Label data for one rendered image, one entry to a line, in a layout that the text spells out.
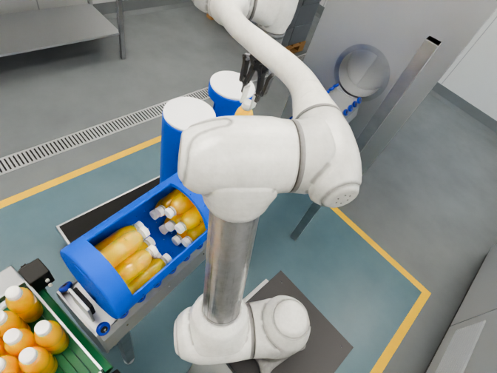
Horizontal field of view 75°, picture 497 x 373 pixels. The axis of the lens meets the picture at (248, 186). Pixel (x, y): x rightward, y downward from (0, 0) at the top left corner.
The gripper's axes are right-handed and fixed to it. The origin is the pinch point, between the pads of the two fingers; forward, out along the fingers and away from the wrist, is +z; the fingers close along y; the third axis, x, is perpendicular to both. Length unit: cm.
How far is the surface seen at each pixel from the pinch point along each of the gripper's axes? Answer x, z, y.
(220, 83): -51, 45, 49
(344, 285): -68, 147, -90
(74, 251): 71, 27, 3
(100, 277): 70, 27, -9
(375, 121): -70, 21, -36
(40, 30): -52, 123, 261
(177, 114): -11, 46, 44
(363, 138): -71, 33, -36
